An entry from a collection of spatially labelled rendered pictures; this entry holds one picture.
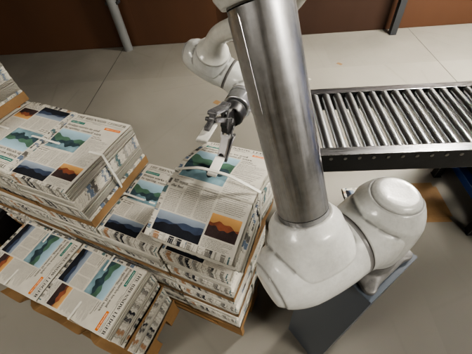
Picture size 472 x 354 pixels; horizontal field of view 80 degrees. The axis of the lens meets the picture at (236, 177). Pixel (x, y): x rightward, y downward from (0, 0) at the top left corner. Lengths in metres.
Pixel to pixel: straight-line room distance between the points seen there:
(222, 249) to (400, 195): 0.44
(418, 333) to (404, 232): 1.36
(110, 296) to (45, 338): 0.87
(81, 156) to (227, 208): 0.62
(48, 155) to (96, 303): 0.62
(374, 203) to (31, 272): 1.42
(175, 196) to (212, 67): 0.41
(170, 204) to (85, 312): 0.67
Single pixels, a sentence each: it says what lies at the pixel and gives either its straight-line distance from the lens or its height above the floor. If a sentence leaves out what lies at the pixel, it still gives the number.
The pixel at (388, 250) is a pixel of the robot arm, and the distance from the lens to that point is 0.67.
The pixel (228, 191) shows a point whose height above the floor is 1.10.
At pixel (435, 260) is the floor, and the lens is 2.21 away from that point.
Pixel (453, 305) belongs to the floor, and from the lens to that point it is 2.12.
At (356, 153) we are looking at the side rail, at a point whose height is 0.80.
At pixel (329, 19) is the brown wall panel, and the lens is 4.50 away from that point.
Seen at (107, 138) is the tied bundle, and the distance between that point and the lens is 1.22.
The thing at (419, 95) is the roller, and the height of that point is 0.79.
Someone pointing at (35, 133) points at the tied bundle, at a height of 1.06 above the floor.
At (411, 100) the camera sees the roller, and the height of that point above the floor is 0.80.
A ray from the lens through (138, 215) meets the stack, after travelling 1.20.
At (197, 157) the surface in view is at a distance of 0.95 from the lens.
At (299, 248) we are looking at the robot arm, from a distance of 0.54.
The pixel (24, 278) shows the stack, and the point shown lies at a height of 0.60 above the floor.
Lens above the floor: 1.75
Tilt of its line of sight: 49 degrees down
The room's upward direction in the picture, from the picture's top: 6 degrees counter-clockwise
